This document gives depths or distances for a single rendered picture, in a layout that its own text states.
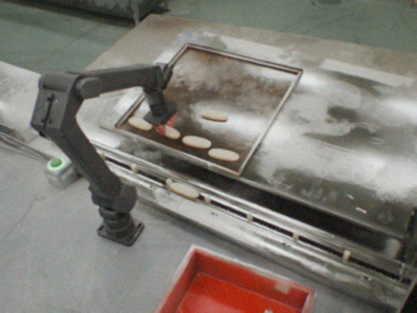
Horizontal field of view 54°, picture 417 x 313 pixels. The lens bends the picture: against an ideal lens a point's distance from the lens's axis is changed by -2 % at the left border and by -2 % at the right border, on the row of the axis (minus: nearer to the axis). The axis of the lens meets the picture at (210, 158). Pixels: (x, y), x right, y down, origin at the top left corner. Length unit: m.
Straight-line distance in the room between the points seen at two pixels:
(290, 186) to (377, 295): 0.38
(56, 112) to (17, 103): 0.87
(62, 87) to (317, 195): 0.73
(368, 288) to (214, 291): 0.38
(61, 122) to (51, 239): 0.54
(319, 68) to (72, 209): 0.97
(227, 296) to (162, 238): 0.26
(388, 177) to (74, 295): 0.92
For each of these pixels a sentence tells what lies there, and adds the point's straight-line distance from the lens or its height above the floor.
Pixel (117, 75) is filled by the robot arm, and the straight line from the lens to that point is 1.04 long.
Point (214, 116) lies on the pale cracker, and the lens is 1.41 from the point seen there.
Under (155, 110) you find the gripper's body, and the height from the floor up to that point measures 1.03.
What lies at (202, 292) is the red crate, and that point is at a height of 0.82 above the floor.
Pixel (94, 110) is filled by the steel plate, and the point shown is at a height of 0.82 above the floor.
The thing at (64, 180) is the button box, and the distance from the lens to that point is 1.42.
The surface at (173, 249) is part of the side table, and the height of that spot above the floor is 0.82.
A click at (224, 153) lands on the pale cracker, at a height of 0.91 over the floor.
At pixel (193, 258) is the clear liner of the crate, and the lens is 1.06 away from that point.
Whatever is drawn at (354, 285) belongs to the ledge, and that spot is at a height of 0.86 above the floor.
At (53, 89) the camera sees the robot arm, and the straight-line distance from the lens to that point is 0.90.
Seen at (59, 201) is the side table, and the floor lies 0.82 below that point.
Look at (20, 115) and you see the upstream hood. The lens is 1.67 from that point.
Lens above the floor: 1.79
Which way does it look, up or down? 43 degrees down
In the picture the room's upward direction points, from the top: 5 degrees counter-clockwise
